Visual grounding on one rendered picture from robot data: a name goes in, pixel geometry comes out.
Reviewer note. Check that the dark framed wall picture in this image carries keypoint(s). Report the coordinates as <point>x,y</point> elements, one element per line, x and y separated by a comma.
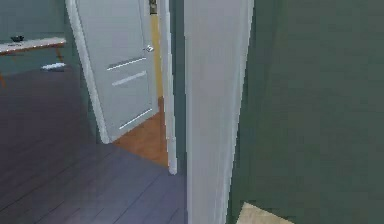
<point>153,6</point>

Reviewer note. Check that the small black bowl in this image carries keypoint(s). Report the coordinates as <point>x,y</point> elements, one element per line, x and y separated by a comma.
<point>17,38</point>

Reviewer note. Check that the white panelled room door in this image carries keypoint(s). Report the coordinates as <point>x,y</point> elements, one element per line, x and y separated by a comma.
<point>123,66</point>

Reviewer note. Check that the white flat floor object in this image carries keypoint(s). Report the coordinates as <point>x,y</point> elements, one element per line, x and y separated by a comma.
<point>53,66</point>

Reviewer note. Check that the white top wooden table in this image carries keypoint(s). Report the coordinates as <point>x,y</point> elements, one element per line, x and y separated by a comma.
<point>30,44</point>

